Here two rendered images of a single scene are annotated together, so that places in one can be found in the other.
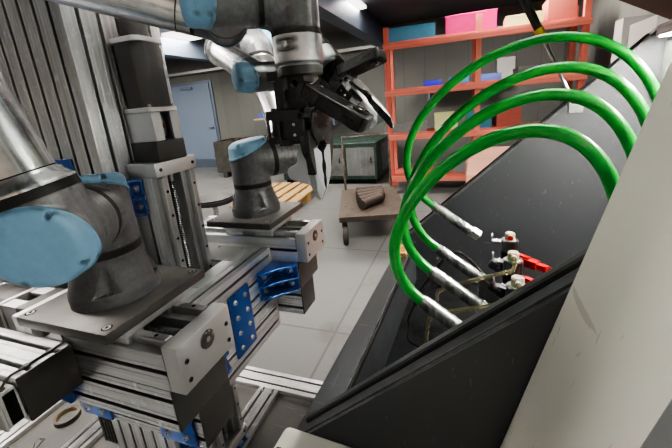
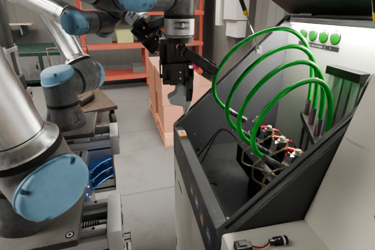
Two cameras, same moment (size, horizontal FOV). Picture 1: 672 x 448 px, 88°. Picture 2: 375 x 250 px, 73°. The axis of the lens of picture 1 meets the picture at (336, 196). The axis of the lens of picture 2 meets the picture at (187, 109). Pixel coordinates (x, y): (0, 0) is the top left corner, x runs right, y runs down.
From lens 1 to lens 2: 0.43 m
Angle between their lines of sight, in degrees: 35
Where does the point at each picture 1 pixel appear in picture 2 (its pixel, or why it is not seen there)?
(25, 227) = (58, 173)
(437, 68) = not seen: outside the picture
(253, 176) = (70, 97)
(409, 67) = not seen: outside the picture
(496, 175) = (225, 85)
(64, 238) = (80, 174)
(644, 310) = not seen: outside the picture
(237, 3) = (165, 0)
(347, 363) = (211, 199)
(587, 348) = (363, 154)
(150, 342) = (90, 234)
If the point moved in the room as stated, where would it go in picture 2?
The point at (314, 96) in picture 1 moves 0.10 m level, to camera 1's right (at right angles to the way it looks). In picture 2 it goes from (192, 56) to (221, 52)
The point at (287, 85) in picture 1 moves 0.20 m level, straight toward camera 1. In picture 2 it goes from (173, 47) to (238, 58)
